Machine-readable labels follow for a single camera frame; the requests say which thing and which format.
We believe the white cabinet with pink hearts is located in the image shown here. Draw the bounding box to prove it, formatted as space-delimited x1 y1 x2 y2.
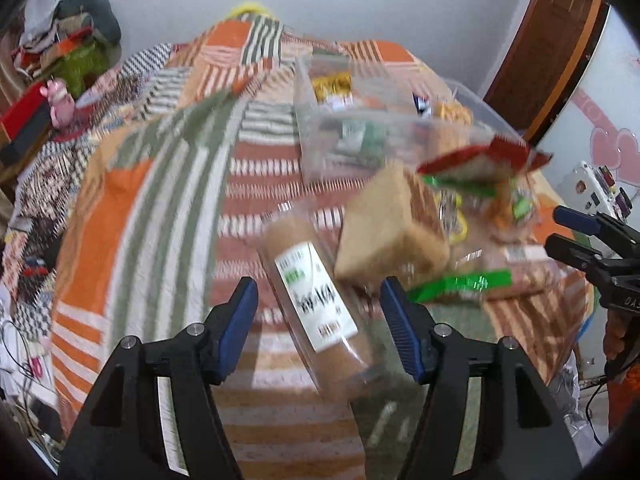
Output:
537 4 640 221

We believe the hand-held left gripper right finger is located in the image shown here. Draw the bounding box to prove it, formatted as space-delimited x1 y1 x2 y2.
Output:
378 276 584 480

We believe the green strip bread packet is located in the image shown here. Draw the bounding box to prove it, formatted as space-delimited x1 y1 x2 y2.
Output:
406 240 568 305

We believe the yellow snack packet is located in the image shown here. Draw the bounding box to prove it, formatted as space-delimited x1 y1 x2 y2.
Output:
311 71 354 109

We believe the clear plastic storage box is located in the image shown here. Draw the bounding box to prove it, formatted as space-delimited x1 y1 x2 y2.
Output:
292 51 524 187

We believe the patchwork striped quilt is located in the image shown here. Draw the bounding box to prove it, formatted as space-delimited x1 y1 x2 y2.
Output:
0 12 598 480

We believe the pink plush toy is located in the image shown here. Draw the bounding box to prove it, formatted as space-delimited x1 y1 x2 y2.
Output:
46 79 77 128

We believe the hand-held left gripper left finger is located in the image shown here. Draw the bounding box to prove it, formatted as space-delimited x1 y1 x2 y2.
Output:
57 276 260 480

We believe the tangle of cables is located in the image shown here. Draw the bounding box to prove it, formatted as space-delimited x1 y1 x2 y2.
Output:
0 305 61 456

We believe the black cable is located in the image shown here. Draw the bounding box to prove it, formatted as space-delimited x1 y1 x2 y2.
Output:
582 360 621 448

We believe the white machine with stickers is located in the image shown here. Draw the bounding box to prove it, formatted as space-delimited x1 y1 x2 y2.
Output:
564 160 633 223

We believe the yellow pillow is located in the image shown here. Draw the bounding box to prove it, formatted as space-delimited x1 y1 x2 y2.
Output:
229 2 277 20

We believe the sliced brown bread packet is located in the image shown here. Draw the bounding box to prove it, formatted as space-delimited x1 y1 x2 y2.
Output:
333 161 452 292

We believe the red box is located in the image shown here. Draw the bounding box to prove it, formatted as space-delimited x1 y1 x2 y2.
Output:
0 82 57 161

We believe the pile of clothes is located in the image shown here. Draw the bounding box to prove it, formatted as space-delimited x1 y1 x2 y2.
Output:
11 0 123 98

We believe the person's right hand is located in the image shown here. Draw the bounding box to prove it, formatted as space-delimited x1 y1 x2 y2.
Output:
602 307 640 378

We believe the green and white snack packet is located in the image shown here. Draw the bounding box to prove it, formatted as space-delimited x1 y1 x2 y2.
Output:
336 119 388 166

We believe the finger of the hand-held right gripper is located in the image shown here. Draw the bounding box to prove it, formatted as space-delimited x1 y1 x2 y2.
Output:
552 205 640 246
544 233 640 281

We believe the red and green snack packet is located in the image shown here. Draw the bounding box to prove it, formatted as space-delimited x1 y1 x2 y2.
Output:
416 134 554 197

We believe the brown wooden door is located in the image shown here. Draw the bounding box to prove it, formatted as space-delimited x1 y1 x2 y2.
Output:
481 0 609 147

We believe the white label round bread packet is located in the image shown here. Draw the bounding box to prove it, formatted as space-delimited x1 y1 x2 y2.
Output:
257 212 383 403

